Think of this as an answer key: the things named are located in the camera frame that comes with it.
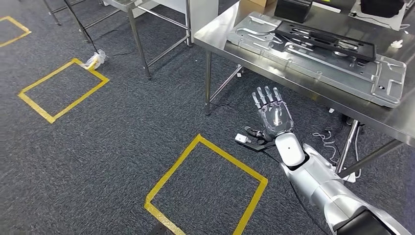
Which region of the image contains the crumpled clear plastic bag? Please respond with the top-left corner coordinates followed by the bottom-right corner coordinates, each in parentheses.
top-left (81, 49), bottom-right (108, 71)

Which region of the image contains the white power strip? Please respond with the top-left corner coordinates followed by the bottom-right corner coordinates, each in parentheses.
top-left (340, 168), bottom-right (362, 183)

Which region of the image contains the steel workbench table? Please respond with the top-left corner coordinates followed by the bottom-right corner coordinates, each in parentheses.
top-left (194, 0), bottom-right (415, 179)

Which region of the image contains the black robot body part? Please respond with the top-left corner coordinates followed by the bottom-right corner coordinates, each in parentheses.
top-left (150, 224), bottom-right (169, 235)

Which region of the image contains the white floor cable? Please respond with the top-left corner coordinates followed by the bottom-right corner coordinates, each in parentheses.
top-left (312, 129), bottom-right (340, 165)

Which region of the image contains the white table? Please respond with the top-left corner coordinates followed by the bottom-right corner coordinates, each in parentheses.
top-left (348, 0), bottom-right (415, 31)

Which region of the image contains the yellow floor tape square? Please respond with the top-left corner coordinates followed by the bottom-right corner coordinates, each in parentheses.
top-left (144, 134), bottom-right (269, 235)
top-left (0, 16), bottom-right (32, 48)
top-left (18, 58), bottom-right (110, 124)

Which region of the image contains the steel side table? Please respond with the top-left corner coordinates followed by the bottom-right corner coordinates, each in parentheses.
top-left (42, 0), bottom-right (193, 80)

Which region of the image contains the black ribbed device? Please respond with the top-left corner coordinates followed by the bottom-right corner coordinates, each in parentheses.
top-left (274, 0), bottom-right (314, 24)

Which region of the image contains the black plastic plate part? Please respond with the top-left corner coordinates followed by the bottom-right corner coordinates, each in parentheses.
top-left (275, 20), bottom-right (377, 62)

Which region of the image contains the black bag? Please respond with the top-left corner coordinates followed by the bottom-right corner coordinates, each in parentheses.
top-left (360, 0), bottom-right (406, 19)

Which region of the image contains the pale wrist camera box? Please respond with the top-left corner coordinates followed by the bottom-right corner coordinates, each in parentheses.
top-left (234, 133), bottom-right (252, 144)

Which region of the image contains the thin black cord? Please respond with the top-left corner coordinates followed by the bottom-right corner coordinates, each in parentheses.
top-left (63, 0), bottom-right (99, 54)

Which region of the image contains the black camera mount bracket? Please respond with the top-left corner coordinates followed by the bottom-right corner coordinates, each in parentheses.
top-left (236, 138), bottom-right (276, 153)

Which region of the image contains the stamped silver metal panel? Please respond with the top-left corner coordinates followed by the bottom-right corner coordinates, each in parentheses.
top-left (227, 12), bottom-right (407, 109)

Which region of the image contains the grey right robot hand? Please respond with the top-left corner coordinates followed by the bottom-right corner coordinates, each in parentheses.
top-left (244, 86), bottom-right (295, 142)

